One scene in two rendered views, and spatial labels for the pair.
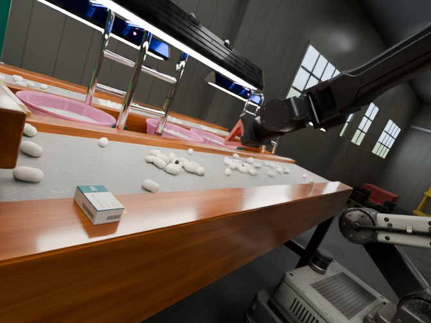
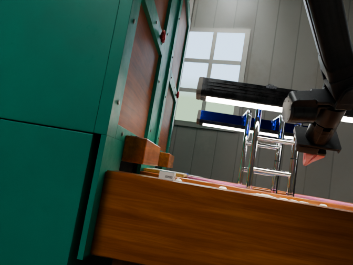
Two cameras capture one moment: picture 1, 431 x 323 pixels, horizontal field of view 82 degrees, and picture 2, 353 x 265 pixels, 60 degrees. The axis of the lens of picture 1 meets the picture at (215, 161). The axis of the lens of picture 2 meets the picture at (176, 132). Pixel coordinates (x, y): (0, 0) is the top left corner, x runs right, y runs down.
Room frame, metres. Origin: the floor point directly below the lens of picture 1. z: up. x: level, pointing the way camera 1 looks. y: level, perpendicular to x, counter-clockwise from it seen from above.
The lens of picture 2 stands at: (-0.09, -0.52, 0.80)
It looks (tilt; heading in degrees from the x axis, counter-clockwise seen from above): 7 degrees up; 60
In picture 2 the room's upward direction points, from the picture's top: 10 degrees clockwise
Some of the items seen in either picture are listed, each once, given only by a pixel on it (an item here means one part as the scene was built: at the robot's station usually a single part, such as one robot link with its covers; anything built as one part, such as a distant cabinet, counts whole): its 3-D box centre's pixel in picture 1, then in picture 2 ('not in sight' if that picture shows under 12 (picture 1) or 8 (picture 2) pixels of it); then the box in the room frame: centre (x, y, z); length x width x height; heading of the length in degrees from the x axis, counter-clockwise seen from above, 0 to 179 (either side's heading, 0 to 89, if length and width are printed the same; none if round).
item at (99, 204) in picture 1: (98, 203); (167, 175); (0.29, 0.12, 0.77); 0.06 x 0.04 x 0.02; 55
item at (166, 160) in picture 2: not in sight; (165, 160); (0.72, 0.90, 0.83); 0.30 x 0.06 x 0.07; 55
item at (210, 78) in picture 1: (237, 90); not in sight; (1.83, 0.04, 1.08); 0.62 x 0.08 x 0.07; 145
